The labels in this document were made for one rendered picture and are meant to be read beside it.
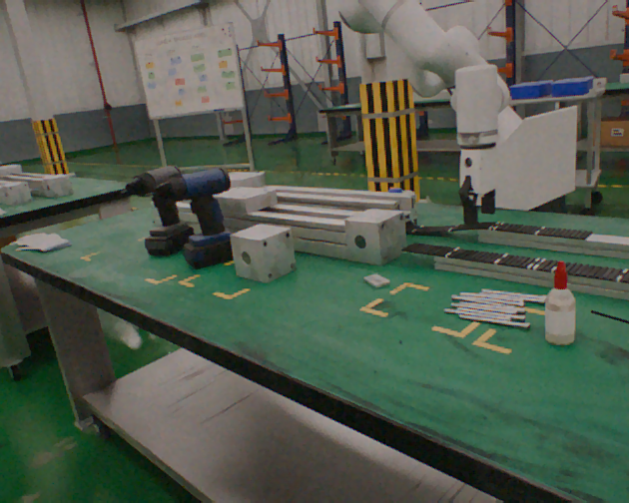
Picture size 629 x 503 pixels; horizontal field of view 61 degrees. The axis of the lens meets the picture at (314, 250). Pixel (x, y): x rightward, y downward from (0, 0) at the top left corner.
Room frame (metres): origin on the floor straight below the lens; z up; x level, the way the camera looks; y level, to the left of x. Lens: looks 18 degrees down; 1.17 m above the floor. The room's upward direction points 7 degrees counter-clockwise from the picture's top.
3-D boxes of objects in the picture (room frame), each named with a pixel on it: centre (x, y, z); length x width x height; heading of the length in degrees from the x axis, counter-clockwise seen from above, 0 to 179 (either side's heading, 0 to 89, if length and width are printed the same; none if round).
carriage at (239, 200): (1.43, 0.18, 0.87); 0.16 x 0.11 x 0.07; 46
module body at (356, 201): (1.57, 0.05, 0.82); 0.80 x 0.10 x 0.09; 46
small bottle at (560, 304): (0.66, -0.33, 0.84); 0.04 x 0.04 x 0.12
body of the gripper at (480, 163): (1.15, -0.38, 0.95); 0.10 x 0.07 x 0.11; 136
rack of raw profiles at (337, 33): (11.79, 0.39, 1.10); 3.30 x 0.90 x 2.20; 43
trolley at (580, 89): (4.05, -1.70, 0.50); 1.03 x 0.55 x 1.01; 55
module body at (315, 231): (1.43, 0.18, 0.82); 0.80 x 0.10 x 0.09; 46
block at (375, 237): (1.13, -0.15, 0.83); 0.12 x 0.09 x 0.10; 136
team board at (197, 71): (7.10, 1.28, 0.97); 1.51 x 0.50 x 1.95; 63
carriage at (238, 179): (1.74, 0.22, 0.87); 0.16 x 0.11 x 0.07; 46
